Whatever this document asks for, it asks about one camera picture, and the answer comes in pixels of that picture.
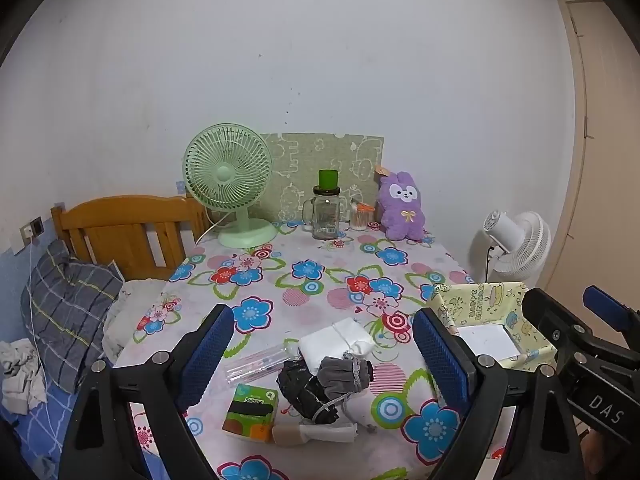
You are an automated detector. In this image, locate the green cartoon foam mat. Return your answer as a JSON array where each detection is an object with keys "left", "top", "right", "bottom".
[{"left": 259, "top": 132, "right": 385, "bottom": 223}]

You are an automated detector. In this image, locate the white soft pack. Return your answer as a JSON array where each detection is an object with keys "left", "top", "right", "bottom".
[{"left": 298, "top": 316, "right": 376, "bottom": 375}]

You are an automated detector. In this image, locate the wipes packet with black tape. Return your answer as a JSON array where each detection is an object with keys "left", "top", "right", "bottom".
[{"left": 221, "top": 383, "right": 279, "bottom": 443}]

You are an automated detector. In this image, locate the blue grid bed sheet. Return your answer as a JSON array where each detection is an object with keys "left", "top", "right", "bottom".
[{"left": 0, "top": 380, "right": 166, "bottom": 480}]

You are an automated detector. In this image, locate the glass jar with green lid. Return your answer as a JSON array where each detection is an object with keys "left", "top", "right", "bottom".
[{"left": 301, "top": 170, "right": 342, "bottom": 241}]

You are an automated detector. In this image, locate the beige door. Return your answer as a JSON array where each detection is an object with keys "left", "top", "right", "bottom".
[{"left": 556, "top": 0, "right": 640, "bottom": 311}]

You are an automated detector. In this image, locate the white charging cable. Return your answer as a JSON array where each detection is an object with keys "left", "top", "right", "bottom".
[{"left": 25, "top": 232, "right": 56, "bottom": 441}]

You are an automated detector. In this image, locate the white crumpled bedding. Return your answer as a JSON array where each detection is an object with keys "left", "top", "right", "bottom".
[{"left": 102, "top": 277, "right": 168, "bottom": 361}]

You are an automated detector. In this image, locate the green desk fan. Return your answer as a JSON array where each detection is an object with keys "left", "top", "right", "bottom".
[{"left": 182, "top": 122, "right": 278, "bottom": 250}]

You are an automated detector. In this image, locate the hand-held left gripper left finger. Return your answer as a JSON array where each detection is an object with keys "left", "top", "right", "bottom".
[{"left": 59, "top": 303, "right": 236, "bottom": 480}]

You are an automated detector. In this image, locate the white standing fan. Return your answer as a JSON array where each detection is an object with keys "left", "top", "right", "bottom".
[{"left": 482, "top": 210, "right": 552, "bottom": 285}]

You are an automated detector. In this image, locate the yellow cartoon storage box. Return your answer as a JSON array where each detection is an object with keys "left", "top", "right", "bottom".
[{"left": 429, "top": 281, "right": 556, "bottom": 372}]

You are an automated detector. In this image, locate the wall power socket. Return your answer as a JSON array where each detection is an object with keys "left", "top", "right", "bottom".
[{"left": 20, "top": 216, "right": 45, "bottom": 242}]

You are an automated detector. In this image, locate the purple plush bunny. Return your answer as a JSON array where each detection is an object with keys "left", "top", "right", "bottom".
[{"left": 374, "top": 164, "right": 427, "bottom": 242}]

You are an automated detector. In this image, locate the grey plaid pillow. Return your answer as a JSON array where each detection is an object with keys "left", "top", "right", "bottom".
[{"left": 20, "top": 239, "right": 125, "bottom": 393}]

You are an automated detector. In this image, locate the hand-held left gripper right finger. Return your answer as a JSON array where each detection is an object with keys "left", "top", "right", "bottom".
[{"left": 411, "top": 307, "right": 586, "bottom": 480}]

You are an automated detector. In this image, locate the crumpled grey cloth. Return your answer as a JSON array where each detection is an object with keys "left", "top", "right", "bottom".
[{"left": 0, "top": 338, "right": 48, "bottom": 415}]

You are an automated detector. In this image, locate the floral tablecloth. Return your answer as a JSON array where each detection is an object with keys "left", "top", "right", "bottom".
[{"left": 102, "top": 220, "right": 506, "bottom": 480}]

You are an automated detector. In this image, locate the white fan cable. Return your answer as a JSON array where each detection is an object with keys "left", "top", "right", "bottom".
[{"left": 195, "top": 209, "right": 223, "bottom": 247}]

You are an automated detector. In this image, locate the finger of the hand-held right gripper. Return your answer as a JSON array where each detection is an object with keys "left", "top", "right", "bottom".
[
  {"left": 582, "top": 285, "right": 640, "bottom": 341},
  {"left": 522, "top": 287, "right": 601, "bottom": 361}
]

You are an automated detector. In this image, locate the cotton swab container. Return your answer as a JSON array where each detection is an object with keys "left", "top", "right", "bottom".
[{"left": 348, "top": 201, "right": 376, "bottom": 232}]

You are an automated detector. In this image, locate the wooden bed headboard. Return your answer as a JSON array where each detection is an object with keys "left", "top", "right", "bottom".
[{"left": 51, "top": 195, "right": 211, "bottom": 281}]

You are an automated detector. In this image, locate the black cloth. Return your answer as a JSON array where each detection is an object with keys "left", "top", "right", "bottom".
[{"left": 277, "top": 358, "right": 341, "bottom": 423}]

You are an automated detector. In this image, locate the grey drawstring pouch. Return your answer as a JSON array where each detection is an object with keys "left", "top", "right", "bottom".
[{"left": 318, "top": 355, "right": 376, "bottom": 432}]

